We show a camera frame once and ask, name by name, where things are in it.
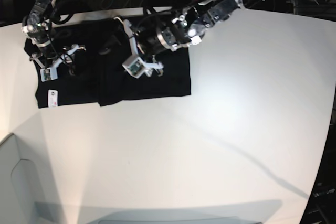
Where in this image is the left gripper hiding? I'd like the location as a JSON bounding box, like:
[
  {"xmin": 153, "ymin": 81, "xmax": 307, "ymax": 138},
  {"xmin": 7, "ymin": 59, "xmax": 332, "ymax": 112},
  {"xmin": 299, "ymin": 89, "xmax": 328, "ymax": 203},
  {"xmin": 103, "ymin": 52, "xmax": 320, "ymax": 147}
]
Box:
[{"xmin": 98, "ymin": 16, "xmax": 164, "ymax": 77}]

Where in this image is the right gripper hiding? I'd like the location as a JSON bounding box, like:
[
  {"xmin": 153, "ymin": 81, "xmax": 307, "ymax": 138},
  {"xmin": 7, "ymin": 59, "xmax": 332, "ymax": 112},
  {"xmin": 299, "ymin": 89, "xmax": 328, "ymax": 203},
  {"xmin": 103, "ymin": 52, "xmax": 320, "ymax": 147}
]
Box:
[{"xmin": 29, "ymin": 44, "xmax": 86, "ymax": 76}]

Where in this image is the black T-shirt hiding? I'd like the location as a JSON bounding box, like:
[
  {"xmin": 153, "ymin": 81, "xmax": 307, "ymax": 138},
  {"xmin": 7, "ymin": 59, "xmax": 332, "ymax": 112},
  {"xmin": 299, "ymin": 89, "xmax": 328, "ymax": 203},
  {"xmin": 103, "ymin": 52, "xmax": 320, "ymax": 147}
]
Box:
[{"xmin": 35, "ymin": 19, "xmax": 191, "ymax": 108}]

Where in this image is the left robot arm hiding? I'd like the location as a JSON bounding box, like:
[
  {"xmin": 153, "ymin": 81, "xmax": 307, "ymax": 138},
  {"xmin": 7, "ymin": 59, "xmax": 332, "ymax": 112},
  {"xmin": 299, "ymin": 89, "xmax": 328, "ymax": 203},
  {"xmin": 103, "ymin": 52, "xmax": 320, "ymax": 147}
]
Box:
[{"xmin": 113, "ymin": 0, "xmax": 265, "ymax": 79}]

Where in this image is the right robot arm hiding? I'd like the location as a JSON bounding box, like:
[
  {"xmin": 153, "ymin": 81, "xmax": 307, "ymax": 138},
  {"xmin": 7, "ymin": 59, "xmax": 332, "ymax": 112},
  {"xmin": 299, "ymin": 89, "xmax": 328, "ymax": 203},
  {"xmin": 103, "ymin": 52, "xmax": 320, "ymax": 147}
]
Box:
[{"xmin": 22, "ymin": 0, "xmax": 84, "ymax": 81}]

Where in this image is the grey monitor edge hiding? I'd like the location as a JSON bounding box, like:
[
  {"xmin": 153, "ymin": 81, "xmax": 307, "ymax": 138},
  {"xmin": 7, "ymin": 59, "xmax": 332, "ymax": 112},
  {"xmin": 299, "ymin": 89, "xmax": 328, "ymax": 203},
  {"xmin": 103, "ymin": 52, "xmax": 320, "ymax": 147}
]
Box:
[{"xmin": 98, "ymin": 217, "xmax": 264, "ymax": 223}]

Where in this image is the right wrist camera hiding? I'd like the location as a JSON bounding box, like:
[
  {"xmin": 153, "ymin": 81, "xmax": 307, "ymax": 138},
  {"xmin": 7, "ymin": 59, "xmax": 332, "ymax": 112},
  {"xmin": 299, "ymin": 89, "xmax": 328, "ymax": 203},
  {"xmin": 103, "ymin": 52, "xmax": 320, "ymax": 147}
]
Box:
[{"xmin": 40, "ymin": 67, "xmax": 58, "ymax": 82}]

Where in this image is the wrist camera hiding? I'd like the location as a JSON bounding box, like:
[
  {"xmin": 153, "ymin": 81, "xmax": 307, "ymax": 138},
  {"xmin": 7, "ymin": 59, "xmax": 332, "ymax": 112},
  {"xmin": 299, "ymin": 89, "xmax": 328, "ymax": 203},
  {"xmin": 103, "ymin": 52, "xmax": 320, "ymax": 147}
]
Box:
[
  {"xmin": 40, "ymin": 67, "xmax": 58, "ymax": 82},
  {"xmin": 122, "ymin": 55, "xmax": 145, "ymax": 79}
]

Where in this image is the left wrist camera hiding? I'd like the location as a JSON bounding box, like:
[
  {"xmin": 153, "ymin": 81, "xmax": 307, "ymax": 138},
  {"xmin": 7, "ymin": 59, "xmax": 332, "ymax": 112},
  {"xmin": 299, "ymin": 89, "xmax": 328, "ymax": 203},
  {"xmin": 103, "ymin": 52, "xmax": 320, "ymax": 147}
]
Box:
[{"xmin": 122, "ymin": 55, "xmax": 145, "ymax": 79}]

